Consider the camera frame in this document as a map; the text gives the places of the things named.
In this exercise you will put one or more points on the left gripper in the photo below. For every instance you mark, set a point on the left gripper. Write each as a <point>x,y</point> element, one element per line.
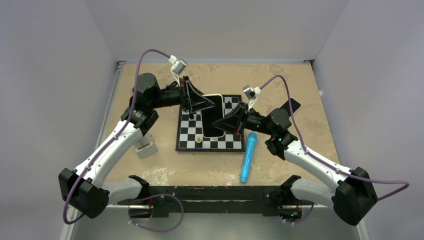
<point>194,101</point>

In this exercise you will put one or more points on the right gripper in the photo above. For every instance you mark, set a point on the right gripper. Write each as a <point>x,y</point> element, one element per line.
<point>235,121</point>

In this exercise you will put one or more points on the black phone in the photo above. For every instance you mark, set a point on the black phone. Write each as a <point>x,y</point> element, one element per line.
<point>212,114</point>

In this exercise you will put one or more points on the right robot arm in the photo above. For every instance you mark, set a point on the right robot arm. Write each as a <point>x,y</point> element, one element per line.
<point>349,192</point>

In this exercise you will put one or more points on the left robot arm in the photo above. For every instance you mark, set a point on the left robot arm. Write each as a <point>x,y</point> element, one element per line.
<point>83,187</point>

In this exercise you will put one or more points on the phone in pink case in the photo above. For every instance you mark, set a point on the phone in pink case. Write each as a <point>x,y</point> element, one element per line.
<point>291,106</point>

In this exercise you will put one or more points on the black chess piece top right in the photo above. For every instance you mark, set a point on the black chess piece top right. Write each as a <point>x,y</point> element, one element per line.
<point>228,105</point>

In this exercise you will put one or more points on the blue toy microphone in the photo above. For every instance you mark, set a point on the blue toy microphone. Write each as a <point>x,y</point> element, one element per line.
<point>251,143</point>

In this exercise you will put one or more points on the black white chessboard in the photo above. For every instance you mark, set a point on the black white chessboard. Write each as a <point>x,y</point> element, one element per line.
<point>190,137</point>

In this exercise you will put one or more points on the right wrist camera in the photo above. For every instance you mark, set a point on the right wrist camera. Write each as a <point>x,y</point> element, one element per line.
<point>251,94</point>

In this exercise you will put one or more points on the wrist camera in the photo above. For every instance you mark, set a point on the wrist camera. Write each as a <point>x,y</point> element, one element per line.
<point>251,94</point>
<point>177,67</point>

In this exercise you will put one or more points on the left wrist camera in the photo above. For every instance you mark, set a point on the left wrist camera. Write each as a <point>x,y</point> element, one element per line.
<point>177,67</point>

